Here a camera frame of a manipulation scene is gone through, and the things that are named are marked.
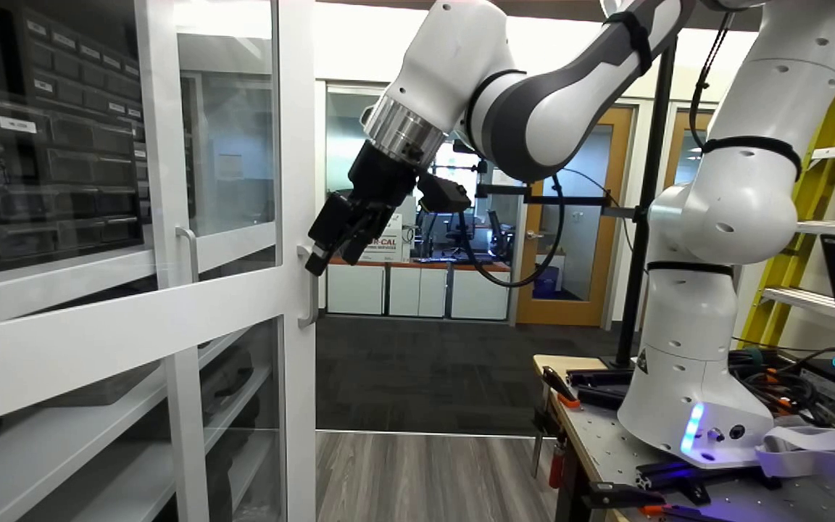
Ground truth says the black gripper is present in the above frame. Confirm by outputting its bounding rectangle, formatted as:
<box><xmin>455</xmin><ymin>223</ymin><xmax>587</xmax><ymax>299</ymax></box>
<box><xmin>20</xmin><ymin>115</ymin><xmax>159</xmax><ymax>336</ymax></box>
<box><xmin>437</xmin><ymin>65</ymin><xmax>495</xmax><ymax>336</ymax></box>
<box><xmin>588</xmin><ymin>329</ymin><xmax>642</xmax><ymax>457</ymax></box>
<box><xmin>301</xmin><ymin>138</ymin><xmax>424</xmax><ymax>278</ymax></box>

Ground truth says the white framed glass door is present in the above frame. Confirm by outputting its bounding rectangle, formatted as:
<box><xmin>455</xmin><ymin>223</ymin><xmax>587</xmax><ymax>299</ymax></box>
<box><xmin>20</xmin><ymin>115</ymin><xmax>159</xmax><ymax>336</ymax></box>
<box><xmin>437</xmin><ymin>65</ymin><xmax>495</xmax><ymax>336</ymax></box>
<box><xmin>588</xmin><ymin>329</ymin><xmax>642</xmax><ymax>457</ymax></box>
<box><xmin>0</xmin><ymin>0</ymin><xmax>323</xmax><ymax>522</ymax></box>
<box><xmin>0</xmin><ymin>0</ymin><xmax>282</xmax><ymax>522</ymax></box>

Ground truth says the white box red label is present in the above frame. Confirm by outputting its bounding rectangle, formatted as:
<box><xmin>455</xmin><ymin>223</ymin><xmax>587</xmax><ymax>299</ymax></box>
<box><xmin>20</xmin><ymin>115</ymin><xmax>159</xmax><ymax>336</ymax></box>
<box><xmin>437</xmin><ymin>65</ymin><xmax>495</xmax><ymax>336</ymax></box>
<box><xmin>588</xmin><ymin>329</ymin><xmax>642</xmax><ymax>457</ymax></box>
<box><xmin>375</xmin><ymin>213</ymin><xmax>413</xmax><ymax>264</ymax></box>

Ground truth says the white low cabinet red top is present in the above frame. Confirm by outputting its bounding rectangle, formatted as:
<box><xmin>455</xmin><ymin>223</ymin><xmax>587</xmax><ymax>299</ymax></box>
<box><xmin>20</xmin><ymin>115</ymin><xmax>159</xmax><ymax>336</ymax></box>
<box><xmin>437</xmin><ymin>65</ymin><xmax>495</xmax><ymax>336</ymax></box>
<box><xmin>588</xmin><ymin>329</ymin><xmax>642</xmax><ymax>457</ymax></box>
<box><xmin>326</xmin><ymin>255</ymin><xmax>388</xmax><ymax>318</ymax></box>
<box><xmin>449</xmin><ymin>261</ymin><xmax>516</xmax><ymax>323</ymax></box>
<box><xmin>385</xmin><ymin>257</ymin><xmax>452</xmax><ymax>322</ymax></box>

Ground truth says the blue machine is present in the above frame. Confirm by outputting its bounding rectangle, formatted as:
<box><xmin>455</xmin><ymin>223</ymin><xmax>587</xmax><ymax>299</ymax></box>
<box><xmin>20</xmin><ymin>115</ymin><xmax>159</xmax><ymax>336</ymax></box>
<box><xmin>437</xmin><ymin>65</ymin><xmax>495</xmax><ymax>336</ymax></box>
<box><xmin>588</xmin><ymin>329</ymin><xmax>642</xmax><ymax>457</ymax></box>
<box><xmin>413</xmin><ymin>206</ymin><xmax>513</xmax><ymax>264</ymax></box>

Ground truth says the blue bin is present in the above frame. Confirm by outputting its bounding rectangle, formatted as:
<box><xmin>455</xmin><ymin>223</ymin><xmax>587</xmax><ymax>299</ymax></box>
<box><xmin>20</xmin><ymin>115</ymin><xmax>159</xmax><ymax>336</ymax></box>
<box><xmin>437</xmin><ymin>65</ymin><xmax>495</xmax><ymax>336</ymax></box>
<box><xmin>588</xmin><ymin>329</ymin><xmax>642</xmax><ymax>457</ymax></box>
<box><xmin>527</xmin><ymin>261</ymin><xmax>565</xmax><ymax>299</ymax></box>

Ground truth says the black table clamp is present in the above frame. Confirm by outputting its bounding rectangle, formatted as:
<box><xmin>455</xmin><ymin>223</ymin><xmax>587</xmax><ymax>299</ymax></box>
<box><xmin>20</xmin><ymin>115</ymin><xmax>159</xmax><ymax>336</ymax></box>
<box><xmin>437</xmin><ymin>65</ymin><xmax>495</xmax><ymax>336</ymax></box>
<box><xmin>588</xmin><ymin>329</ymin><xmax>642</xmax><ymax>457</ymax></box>
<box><xmin>539</xmin><ymin>363</ymin><xmax>635</xmax><ymax>410</ymax></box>
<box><xmin>633</xmin><ymin>454</ymin><xmax>716</xmax><ymax>508</ymax></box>

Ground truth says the black labelled drawer organizer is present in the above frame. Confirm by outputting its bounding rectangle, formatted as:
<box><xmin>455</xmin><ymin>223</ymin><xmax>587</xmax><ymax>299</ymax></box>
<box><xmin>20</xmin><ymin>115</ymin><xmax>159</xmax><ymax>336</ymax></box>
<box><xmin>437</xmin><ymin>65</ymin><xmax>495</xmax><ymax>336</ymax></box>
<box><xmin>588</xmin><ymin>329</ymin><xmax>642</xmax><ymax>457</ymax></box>
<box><xmin>0</xmin><ymin>0</ymin><xmax>153</xmax><ymax>283</ymax></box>

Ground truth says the white shelf cabinet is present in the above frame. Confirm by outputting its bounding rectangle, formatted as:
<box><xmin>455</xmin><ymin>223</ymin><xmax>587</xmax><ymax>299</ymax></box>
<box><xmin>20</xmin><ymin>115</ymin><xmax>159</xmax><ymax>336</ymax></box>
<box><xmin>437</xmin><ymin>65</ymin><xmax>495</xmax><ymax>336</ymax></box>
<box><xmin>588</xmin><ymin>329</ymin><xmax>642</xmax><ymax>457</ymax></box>
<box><xmin>0</xmin><ymin>0</ymin><xmax>282</xmax><ymax>522</ymax></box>

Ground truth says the black clamp orange tip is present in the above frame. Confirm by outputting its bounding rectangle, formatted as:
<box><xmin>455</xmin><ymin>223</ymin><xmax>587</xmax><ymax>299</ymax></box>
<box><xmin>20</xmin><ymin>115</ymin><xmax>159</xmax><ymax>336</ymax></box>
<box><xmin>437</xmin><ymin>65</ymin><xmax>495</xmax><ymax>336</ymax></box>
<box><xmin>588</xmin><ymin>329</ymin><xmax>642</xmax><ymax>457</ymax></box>
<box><xmin>588</xmin><ymin>479</ymin><xmax>694</xmax><ymax>522</ymax></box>

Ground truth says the yellow ladder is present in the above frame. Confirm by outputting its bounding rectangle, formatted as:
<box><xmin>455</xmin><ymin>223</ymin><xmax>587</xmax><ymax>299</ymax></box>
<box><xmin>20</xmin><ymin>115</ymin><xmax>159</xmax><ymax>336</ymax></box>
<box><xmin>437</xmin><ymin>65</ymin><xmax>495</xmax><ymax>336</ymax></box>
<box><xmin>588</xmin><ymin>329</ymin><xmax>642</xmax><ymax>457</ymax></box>
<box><xmin>737</xmin><ymin>68</ymin><xmax>835</xmax><ymax>354</ymax></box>

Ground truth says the white VR headset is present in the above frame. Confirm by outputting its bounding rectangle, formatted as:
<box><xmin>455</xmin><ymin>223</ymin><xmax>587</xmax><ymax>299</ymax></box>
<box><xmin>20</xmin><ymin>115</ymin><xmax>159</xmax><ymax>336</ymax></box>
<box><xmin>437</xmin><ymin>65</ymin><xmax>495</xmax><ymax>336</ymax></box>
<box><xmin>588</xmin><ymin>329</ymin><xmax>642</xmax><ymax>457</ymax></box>
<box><xmin>756</xmin><ymin>410</ymin><xmax>835</xmax><ymax>508</ymax></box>

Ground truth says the white door handle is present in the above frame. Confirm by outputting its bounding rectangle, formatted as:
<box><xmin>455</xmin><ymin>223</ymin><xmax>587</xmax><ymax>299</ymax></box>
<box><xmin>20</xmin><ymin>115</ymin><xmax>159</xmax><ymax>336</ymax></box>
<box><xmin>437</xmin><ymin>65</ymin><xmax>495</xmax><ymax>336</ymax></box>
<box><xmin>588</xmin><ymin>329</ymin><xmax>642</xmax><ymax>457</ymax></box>
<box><xmin>175</xmin><ymin>223</ymin><xmax>204</xmax><ymax>286</ymax></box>
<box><xmin>294</xmin><ymin>241</ymin><xmax>326</xmax><ymax>329</ymax></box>

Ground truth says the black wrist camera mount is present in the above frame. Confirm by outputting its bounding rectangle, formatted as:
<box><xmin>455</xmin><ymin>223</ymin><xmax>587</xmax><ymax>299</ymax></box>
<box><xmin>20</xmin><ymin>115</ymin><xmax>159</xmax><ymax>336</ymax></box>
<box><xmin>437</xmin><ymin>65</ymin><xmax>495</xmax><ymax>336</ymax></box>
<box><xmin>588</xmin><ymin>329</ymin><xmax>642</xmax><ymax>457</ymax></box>
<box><xmin>416</xmin><ymin>170</ymin><xmax>477</xmax><ymax>216</ymax></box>

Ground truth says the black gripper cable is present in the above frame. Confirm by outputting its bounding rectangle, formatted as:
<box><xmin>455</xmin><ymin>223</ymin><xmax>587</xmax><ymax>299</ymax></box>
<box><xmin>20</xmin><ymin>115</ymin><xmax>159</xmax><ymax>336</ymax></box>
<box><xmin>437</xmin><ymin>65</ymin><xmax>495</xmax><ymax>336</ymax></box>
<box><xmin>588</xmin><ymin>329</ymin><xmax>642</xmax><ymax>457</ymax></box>
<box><xmin>449</xmin><ymin>167</ymin><xmax>571</xmax><ymax>292</ymax></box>

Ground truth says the black camera stand pole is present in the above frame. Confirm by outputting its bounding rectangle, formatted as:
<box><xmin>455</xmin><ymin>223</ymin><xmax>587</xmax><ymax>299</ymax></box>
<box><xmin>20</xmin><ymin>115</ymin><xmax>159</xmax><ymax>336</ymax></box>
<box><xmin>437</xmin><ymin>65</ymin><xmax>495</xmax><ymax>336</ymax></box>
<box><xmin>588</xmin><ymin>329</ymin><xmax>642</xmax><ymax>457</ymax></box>
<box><xmin>520</xmin><ymin>33</ymin><xmax>681</xmax><ymax>381</ymax></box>

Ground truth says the black clamp red handle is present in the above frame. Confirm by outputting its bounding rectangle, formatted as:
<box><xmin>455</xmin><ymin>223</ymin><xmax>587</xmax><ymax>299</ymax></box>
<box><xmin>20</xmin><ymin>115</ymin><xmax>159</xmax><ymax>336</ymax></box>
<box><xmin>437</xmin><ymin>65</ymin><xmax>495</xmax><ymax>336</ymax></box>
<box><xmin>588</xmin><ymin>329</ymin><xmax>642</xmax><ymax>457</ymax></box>
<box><xmin>542</xmin><ymin>447</ymin><xmax>578</xmax><ymax>493</ymax></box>

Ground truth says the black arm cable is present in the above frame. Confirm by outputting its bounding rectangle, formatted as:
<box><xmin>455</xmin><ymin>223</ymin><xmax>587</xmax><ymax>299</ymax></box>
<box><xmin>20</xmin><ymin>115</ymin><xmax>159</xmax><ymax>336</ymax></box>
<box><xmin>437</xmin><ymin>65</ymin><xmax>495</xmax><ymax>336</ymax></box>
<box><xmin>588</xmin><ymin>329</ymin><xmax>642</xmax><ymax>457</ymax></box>
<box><xmin>691</xmin><ymin>4</ymin><xmax>737</xmax><ymax>149</ymax></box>

